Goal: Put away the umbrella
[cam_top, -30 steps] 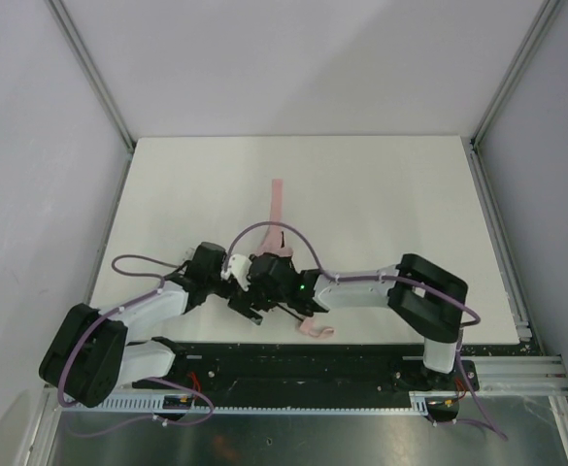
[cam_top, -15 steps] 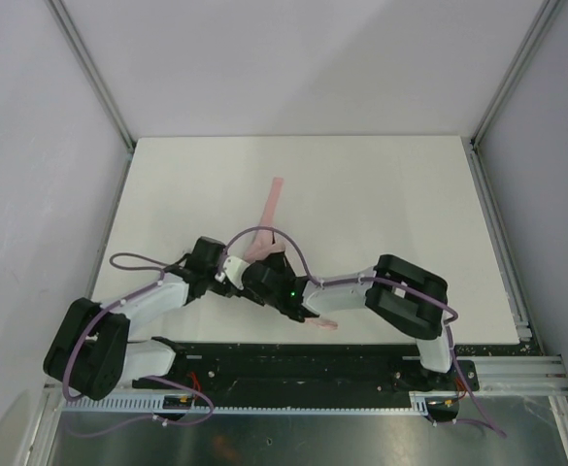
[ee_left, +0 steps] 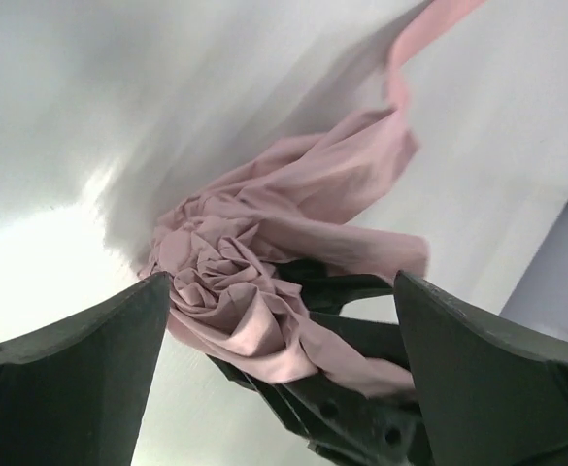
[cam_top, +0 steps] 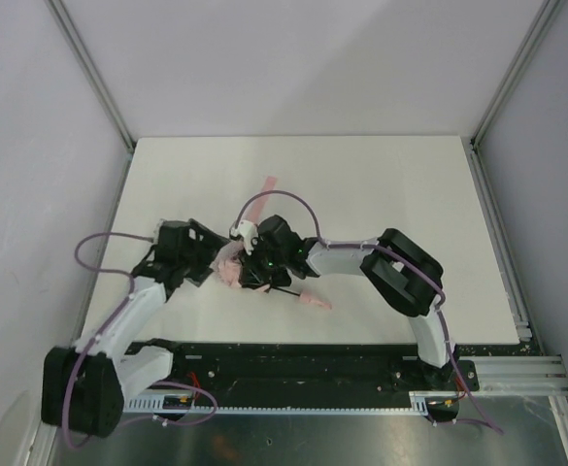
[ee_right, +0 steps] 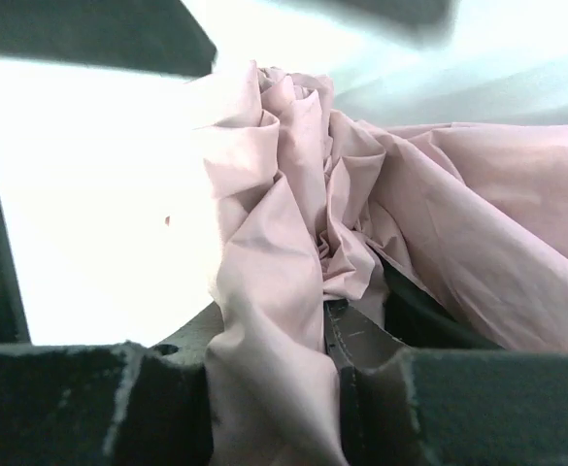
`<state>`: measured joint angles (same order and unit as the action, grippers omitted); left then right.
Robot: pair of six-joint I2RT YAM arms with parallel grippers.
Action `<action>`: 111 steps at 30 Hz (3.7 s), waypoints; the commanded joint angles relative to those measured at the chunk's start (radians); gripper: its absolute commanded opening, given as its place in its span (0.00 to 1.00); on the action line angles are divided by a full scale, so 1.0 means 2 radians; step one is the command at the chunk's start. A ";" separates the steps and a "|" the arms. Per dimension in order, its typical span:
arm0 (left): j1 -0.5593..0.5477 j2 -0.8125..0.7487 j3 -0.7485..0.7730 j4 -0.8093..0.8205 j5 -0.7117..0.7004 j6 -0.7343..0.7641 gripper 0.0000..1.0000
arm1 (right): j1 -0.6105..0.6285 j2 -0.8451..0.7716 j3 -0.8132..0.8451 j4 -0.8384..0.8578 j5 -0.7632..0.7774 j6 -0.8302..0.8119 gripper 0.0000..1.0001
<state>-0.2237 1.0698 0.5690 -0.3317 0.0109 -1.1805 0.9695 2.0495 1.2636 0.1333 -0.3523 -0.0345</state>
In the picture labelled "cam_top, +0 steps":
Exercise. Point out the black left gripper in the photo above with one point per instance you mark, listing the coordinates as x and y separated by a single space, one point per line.
206 249

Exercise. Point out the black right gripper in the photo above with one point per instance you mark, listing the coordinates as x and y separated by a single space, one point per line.
252 271

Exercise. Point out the pink folding umbrella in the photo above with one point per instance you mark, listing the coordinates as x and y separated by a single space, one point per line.
227 264

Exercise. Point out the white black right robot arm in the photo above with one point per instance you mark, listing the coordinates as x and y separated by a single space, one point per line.
406 276

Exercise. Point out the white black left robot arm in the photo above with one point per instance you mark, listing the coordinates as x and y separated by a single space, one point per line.
87 384

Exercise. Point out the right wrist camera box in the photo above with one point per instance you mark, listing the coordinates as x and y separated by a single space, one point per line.
246 232

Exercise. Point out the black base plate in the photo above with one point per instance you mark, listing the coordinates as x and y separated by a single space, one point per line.
310 377

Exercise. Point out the left corner aluminium post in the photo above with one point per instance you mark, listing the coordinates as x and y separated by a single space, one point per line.
77 46

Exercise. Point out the corner aluminium post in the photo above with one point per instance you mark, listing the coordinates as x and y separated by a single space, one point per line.
533 39
77 46

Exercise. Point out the aluminium frame rail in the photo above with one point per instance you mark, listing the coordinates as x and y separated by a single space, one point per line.
525 368

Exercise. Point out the right corner aluminium post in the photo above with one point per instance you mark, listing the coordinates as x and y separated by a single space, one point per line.
533 39

